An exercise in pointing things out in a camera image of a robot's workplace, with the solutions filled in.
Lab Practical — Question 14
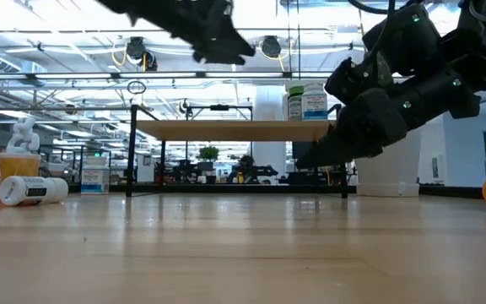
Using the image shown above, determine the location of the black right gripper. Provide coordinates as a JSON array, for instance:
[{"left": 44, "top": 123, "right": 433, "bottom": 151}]
[{"left": 295, "top": 88, "right": 408, "bottom": 170}]

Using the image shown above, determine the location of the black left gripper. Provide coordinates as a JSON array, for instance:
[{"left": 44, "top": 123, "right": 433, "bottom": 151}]
[{"left": 94, "top": 0, "right": 257, "bottom": 66}]

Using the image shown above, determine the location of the white bottle blue label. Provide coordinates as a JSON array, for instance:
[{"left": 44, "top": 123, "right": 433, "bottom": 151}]
[
  {"left": 80, "top": 156, "right": 111, "bottom": 196},
  {"left": 301, "top": 82, "right": 329, "bottom": 122}
]

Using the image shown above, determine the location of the green cap medicine bottle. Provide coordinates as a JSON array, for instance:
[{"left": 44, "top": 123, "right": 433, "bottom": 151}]
[{"left": 287, "top": 85, "right": 306, "bottom": 122}]

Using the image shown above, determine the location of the white plant pot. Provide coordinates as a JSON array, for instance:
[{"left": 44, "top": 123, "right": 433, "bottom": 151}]
[{"left": 354, "top": 126, "right": 422, "bottom": 198}]

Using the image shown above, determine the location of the green background plant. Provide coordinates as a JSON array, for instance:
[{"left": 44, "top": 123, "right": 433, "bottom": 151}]
[{"left": 198, "top": 145, "right": 220, "bottom": 164}]

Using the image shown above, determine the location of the white figurine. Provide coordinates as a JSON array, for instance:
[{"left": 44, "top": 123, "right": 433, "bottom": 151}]
[{"left": 5, "top": 117, "right": 41, "bottom": 155}]

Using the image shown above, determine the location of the white labelled pill bottle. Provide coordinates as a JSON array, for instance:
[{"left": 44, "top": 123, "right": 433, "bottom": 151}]
[{"left": 0, "top": 176, "right": 70, "bottom": 208}]

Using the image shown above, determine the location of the black ceiling cable reel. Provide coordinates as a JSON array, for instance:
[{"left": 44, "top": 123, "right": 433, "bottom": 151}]
[
  {"left": 125, "top": 36, "right": 159, "bottom": 72},
  {"left": 261, "top": 35, "right": 283, "bottom": 59}
]

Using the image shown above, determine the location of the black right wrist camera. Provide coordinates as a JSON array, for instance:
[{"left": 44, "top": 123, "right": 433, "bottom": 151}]
[{"left": 325, "top": 53, "right": 396, "bottom": 106}]

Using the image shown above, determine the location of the wooden shelf black metal frame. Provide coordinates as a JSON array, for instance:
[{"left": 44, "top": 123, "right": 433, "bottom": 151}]
[{"left": 125, "top": 103, "right": 349, "bottom": 199}]

